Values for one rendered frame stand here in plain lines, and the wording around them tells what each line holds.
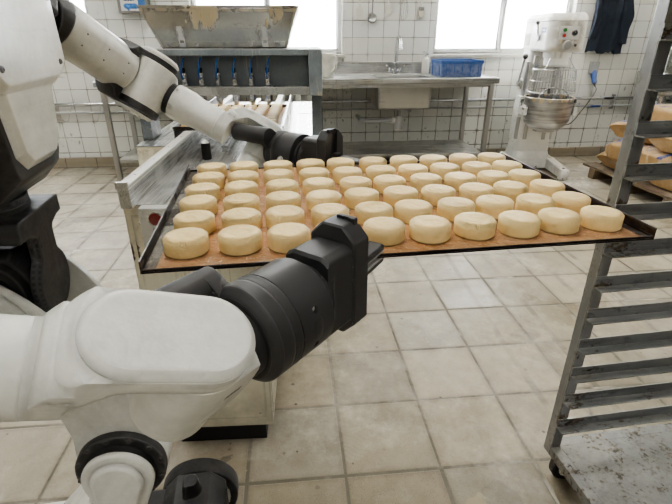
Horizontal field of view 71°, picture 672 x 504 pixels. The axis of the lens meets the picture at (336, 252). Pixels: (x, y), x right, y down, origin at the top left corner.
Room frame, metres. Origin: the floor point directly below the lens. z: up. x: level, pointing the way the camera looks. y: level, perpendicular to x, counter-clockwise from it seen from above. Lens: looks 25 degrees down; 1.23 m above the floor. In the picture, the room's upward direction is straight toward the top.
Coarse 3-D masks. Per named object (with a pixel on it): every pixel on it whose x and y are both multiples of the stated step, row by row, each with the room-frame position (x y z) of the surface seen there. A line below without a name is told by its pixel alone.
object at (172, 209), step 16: (448, 160) 0.90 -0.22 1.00; (512, 160) 0.87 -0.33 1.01; (192, 176) 0.79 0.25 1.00; (544, 176) 0.76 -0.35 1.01; (176, 192) 0.67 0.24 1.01; (176, 208) 0.63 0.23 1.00; (160, 224) 0.54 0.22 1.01; (624, 224) 0.57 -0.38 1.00; (640, 224) 0.55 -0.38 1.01; (160, 240) 0.52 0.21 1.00; (592, 240) 0.51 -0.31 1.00; (608, 240) 0.51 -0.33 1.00; (624, 240) 0.52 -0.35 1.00; (144, 256) 0.45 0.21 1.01; (160, 256) 0.47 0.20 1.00; (384, 256) 0.47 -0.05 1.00; (400, 256) 0.48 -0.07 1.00; (144, 272) 0.43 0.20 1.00; (160, 272) 0.44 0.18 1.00
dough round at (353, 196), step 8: (352, 192) 0.64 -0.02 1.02; (360, 192) 0.64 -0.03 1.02; (368, 192) 0.64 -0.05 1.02; (376, 192) 0.64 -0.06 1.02; (344, 200) 0.64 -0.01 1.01; (352, 200) 0.62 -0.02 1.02; (360, 200) 0.62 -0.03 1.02; (368, 200) 0.62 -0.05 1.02; (376, 200) 0.63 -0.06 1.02; (352, 208) 0.62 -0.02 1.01
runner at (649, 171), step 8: (632, 168) 0.98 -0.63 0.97; (640, 168) 0.98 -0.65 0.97; (648, 168) 0.99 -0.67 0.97; (656, 168) 0.99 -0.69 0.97; (664, 168) 0.99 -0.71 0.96; (624, 176) 0.98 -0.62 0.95; (632, 176) 0.98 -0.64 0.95; (640, 176) 0.98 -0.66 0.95; (648, 176) 0.98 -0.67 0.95; (656, 176) 0.98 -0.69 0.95; (664, 176) 0.98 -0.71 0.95
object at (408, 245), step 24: (264, 192) 0.70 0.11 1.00; (456, 192) 0.70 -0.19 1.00; (216, 216) 0.60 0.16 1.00; (264, 216) 0.60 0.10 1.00; (216, 240) 0.51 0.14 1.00; (264, 240) 0.51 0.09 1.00; (408, 240) 0.51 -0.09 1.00; (456, 240) 0.51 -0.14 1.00; (504, 240) 0.51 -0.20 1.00; (528, 240) 0.51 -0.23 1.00; (552, 240) 0.51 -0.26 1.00; (576, 240) 0.51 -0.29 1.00; (168, 264) 0.45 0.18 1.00; (192, 264) 0.45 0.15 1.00; (216, 264) 0.45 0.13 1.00
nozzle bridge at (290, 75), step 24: (216, 48) 1.90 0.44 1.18; (240, 48) 1.90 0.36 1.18; (264, 48) 1.89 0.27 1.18; (288, 48) 1.89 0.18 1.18; (312, 48) 1.89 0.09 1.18; (192, 72) 1.89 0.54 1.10; (240, 72) 1.90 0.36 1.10; (264, 72) 1.90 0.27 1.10; (288, 72) 1.91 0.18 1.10; (312, 72) 1.83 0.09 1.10; (312, 96) 1.93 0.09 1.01; (312, 120) 1.93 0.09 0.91
